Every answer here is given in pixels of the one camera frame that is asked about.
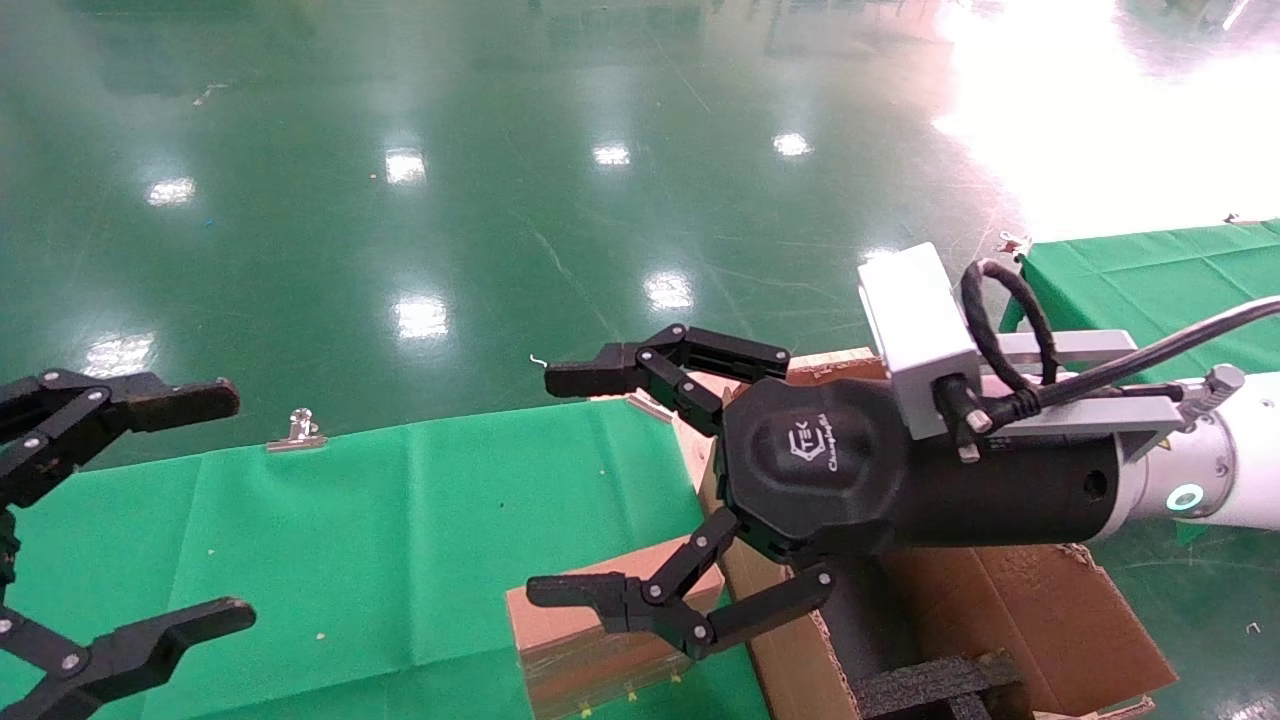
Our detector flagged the large open cardboard carton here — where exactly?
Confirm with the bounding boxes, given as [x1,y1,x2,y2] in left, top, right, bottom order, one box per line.
[672,348,1181,720]

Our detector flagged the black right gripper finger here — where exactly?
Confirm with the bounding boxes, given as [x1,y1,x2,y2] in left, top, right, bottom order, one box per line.
[527,508,837,661]
[545,323,791,438]

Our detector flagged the small brown cardboard box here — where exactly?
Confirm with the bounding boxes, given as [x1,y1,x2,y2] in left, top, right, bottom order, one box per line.
[505,535,726,720]

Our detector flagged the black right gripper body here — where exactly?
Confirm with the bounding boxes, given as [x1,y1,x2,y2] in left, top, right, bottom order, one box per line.
[718,376,1123,563]

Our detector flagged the green cloth on side table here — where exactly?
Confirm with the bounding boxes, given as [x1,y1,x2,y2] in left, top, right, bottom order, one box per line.
[1000,220,1280,546]

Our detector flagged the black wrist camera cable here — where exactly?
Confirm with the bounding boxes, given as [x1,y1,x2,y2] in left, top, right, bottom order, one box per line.
[935,258,1280,436]

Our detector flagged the large green tablecloth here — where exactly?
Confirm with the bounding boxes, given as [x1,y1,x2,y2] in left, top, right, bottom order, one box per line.
[0,400,771,720]

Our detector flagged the long black foam block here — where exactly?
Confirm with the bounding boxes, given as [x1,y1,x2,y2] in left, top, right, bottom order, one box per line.
[850,650,1026,720]

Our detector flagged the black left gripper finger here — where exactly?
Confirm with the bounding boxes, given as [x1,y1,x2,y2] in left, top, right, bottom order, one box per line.
[0,369,241,506]
[0,597,257,720]

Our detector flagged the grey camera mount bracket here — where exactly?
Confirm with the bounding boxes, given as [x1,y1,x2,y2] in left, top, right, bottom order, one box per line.
[960,330,1246,461]

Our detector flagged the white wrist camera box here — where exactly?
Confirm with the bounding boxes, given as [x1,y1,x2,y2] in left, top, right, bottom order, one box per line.
[858,242,986,441]

